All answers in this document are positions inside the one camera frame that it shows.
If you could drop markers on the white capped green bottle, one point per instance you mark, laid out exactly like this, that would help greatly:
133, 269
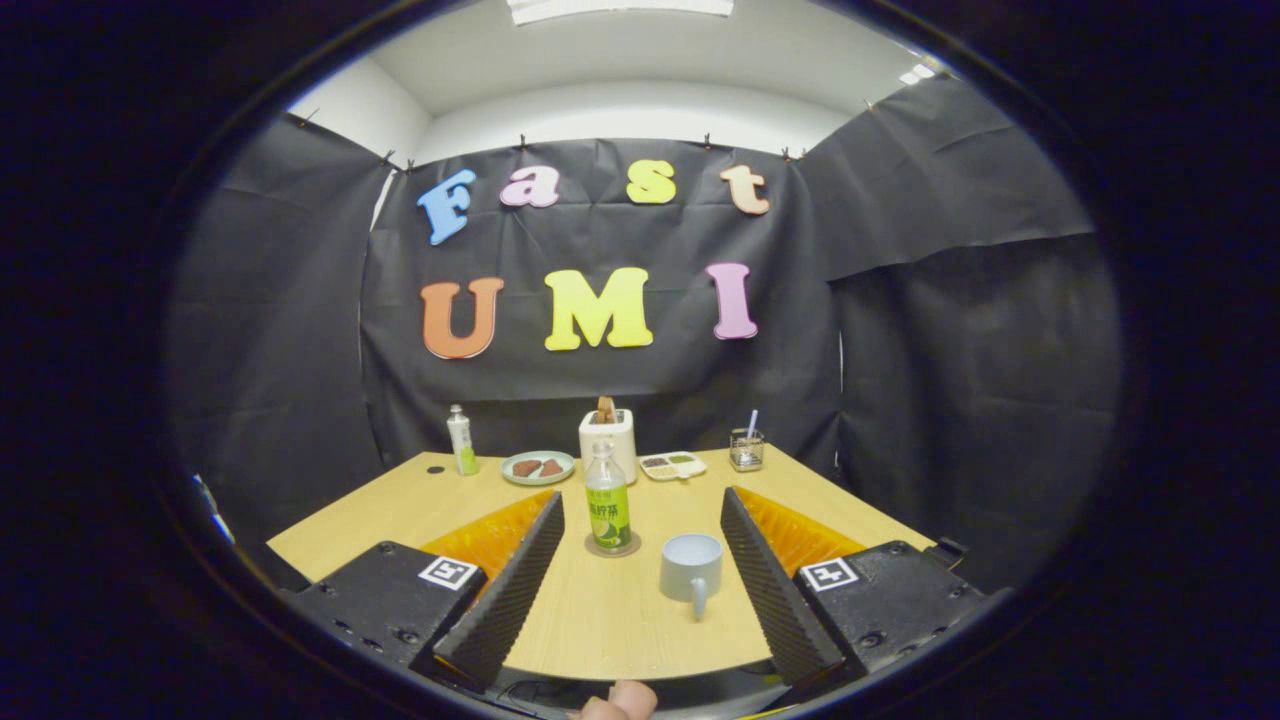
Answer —
463, 450

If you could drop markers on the brown toast slice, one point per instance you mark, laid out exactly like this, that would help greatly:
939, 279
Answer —
606, 410

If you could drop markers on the black backdrop cloth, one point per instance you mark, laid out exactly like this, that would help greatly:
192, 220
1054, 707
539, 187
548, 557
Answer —
600, 375

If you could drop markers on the clear glass holder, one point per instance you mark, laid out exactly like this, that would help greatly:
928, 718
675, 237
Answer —
747, 455

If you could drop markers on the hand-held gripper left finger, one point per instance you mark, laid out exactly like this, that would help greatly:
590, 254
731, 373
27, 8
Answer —
505, 600

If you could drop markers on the small ceiling light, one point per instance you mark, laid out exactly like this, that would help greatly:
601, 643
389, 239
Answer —
916, 74

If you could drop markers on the light grey cup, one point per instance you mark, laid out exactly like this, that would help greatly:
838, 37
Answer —
690, 570

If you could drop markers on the green label juice bottle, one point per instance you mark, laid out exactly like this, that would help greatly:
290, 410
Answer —
608, 510

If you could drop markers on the round brown coaster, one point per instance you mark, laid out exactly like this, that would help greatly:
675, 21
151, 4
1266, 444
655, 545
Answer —
633, 545

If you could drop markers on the black table edge clamp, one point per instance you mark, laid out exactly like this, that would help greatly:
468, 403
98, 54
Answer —
945, 553

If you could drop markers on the brown bread piece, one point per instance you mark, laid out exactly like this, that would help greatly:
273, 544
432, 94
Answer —
552, 467
526, 468

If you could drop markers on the wooden table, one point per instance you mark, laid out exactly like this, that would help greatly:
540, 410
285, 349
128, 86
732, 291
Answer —
600, 620

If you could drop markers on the long ceiling light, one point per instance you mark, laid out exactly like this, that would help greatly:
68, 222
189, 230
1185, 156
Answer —
620, 8

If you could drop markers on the white toaster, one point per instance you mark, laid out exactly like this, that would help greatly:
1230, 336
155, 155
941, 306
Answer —
622, 440

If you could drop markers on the monitor screen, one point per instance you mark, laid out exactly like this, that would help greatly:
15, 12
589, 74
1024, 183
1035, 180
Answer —
218, 515

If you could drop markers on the white compartment tray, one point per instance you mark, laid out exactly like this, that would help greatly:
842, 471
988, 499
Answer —
673, 466

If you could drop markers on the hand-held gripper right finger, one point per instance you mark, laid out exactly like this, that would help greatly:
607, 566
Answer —
775, 595

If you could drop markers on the pale green plate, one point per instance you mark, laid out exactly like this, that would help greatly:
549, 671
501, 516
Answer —
568, 470

